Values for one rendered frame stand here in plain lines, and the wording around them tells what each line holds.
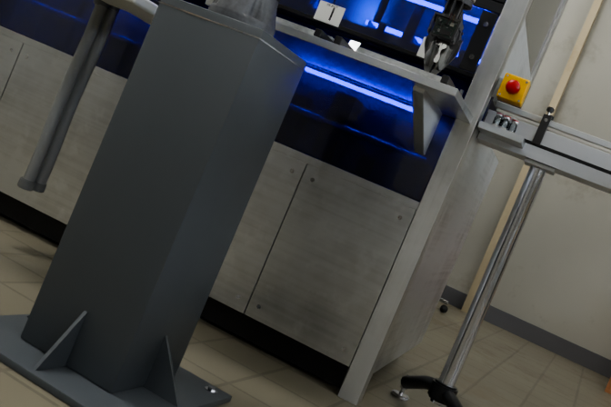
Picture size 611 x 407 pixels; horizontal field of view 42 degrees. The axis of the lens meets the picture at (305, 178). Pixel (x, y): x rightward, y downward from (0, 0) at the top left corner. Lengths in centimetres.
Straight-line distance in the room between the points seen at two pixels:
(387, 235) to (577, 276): 391
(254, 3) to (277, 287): 99
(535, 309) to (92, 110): 417
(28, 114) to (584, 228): 432
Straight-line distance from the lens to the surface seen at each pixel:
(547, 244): 613
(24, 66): 289
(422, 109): 205
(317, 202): 236
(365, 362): 233
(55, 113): 249
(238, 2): 168
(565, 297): 612
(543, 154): 239
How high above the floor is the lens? 59
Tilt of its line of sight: 1 degrees down
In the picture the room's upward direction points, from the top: 23 degrees clockwise
